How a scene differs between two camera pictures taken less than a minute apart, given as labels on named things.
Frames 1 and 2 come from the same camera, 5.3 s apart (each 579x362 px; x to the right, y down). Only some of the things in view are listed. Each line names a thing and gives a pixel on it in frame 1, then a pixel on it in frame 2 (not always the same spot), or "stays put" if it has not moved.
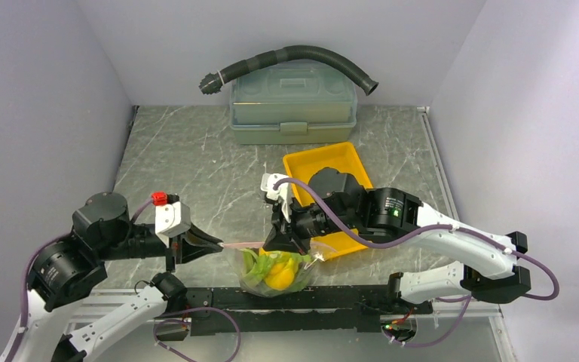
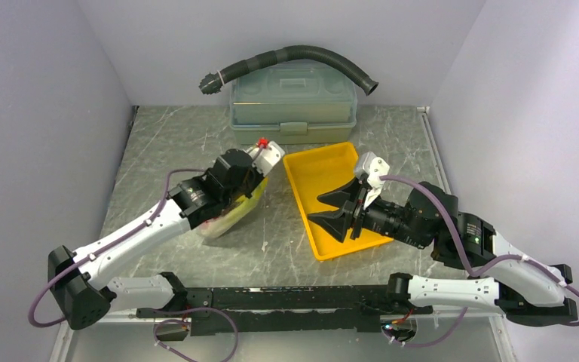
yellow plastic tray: [300, 165] stays put
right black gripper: [286, 240] → [345, 197]
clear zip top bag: [268, 272] → [235, 214]
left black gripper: [190, 246] → [258, 176]
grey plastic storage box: [302, 101] stays put
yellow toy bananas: [280, 275] → [243, 204]
